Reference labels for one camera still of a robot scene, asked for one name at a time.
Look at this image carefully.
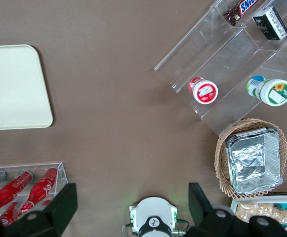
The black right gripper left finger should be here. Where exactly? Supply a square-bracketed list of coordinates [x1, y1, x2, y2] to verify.
[0, 183, 78, 237]

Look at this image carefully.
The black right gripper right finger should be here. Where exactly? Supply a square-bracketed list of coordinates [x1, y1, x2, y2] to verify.
[185, 182, 287, 237]

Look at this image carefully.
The woven wicker basket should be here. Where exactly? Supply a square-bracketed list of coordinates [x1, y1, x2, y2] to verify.
[214, 118, 287, 199]

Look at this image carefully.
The beige plastic tray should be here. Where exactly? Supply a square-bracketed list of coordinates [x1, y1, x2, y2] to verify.
[0, 44, 54, 131]

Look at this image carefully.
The white plastic bin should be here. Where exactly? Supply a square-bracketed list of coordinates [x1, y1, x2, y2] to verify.
[229, 195, 287, 237]

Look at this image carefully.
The clear acrylic bottle box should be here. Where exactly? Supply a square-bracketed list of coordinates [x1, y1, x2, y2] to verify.
[0, 161, 69, 223]

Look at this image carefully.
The clear peanut snack packet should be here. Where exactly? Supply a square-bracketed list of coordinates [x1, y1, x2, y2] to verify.
[235, 201, 287, 223]

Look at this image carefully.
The aluminium foil container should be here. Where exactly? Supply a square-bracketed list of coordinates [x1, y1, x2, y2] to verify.
[224, 126, 284, 195]

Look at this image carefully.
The red strawberry yoghurt cup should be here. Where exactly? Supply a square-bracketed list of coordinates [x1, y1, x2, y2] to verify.
[188, 77, 219, 105]

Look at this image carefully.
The green sunflower yoghurt cup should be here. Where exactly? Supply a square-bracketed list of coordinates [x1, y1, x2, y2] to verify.
[246, 75, 287, 107]

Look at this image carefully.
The clear acrylic tiered shelf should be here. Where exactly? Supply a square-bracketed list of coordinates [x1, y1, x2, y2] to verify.
[154, 0, 287, 137]

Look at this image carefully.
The black and white carton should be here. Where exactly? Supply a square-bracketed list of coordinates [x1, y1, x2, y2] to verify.
[252, 6, 287, 41]

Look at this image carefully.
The snickers chocolate bar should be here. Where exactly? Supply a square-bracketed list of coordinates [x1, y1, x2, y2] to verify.
[223, 0, 260, 26]

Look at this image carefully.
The green cable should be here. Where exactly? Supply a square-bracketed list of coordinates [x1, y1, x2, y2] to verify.
[176, 218, 190, 229]

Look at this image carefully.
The grey cable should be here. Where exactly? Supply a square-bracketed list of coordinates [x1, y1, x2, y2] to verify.
[122, 222, 134, 237]

